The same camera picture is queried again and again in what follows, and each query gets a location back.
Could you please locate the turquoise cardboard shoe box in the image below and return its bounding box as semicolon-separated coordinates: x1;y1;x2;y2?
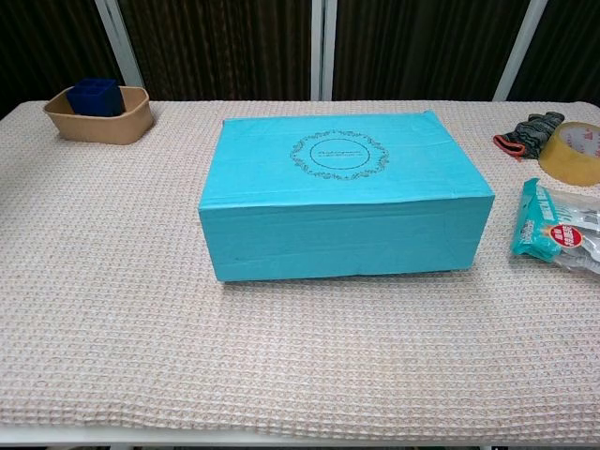
197;110;496;282

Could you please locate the white metal frame bar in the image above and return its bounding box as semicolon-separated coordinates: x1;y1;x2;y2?
93;0;144;90
310;0;338;102
491;0;548;102

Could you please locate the teal clear plastic bag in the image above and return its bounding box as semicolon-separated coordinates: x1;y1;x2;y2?
510;177;600;277

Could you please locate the grey knit glove orange cuff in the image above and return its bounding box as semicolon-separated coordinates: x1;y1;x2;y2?
492;111;565;161

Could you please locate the dark blue plastic cup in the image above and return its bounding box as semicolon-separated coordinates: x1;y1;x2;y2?
66;78;126;118

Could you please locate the tan plastic tub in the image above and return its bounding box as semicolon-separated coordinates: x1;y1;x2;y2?
43;85;156;145

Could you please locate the beige waffle weave tablecloth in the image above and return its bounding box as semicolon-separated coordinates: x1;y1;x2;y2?
0;99;600;435

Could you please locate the tan packing tape roll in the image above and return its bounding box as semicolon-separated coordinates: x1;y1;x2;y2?
537;121;600;188

